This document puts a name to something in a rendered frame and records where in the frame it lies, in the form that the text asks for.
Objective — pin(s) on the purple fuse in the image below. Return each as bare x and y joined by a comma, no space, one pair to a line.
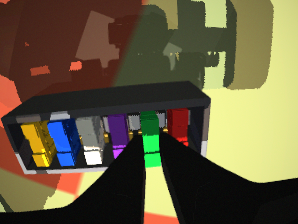
119,130

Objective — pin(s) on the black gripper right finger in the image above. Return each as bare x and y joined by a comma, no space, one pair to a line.
205,193

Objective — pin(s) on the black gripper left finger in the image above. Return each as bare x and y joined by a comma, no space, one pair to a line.
117,197

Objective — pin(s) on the dark grey fuse block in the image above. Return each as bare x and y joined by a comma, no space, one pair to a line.
69,131

